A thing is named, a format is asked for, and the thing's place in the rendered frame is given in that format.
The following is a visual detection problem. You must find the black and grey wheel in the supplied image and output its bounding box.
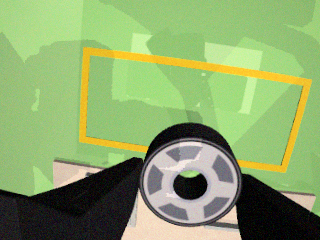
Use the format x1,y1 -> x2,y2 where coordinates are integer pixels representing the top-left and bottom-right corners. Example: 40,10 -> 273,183
139,123 -> 243,227

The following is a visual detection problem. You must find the beige flat slab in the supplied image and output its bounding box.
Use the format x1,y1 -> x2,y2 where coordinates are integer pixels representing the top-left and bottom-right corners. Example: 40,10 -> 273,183
52,159 -> 316,240

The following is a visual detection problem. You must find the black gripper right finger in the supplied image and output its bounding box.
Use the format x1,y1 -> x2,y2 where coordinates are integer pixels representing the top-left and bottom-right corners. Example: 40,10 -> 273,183
236,173 -> 320,240

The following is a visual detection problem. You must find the yellow rectangular outline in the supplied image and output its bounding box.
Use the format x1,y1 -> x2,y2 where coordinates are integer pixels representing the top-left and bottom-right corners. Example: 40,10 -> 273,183
79,47 -> 312,172

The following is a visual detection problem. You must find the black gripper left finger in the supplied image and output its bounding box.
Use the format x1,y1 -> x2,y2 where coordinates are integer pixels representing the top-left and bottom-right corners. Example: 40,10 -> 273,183
0,157 -> 144,240

